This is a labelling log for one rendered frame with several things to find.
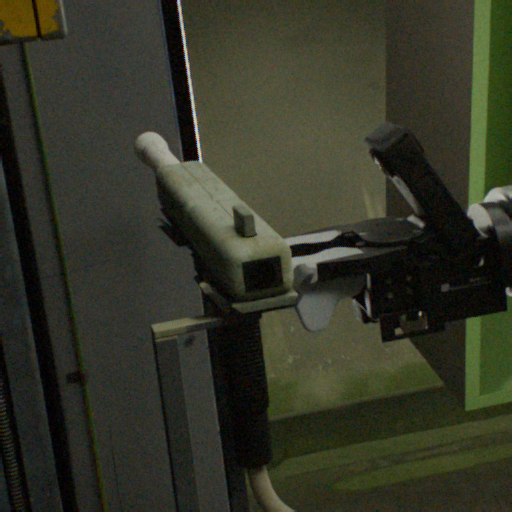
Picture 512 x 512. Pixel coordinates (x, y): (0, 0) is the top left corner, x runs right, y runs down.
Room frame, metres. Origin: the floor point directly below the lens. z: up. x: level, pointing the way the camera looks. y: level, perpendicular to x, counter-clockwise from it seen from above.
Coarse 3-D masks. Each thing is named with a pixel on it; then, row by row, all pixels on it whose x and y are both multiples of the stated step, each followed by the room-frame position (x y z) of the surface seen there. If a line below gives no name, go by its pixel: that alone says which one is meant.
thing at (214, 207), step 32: (160, 160) 1.20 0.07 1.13; (160, 192) 1.11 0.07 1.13; (192, 192) 1.02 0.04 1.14; (224, 192) 1.00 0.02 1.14; (192, 224) 0.96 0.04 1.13; (224, 224) 0.91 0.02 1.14; (256, 224) 0.90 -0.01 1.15; (224, 256) 0.85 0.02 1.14; (256, 256) 0.84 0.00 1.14; (288, 256) 0.85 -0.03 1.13; (224, 288) 0.88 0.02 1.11; (256, 288) 0.84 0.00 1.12; (288, 288) 0.85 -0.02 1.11; (256, 320) 0.94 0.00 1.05; (224, 352) 0.94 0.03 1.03; (256, 352) 0.94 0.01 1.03; (224, 384) 0.96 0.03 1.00; (256, 384) 0.94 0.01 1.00; (256, 416) 0.94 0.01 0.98; (256, 448) 0.94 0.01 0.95
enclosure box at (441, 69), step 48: (432, 0) 2.05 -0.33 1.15; (480, 0) 1.90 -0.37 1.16; (432, 48) 2.06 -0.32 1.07; (480, 48) 1.91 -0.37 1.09; (432, 96) 2.07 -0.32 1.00; (480, 96) 1.93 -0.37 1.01; (432, 144) 2.08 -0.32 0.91; (480, 144) 1.94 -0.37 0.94; (480, 192) 1.96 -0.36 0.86; (432, 336) 2.15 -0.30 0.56; (480, 336) 2.26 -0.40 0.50; (480, 384) 2.11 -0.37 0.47
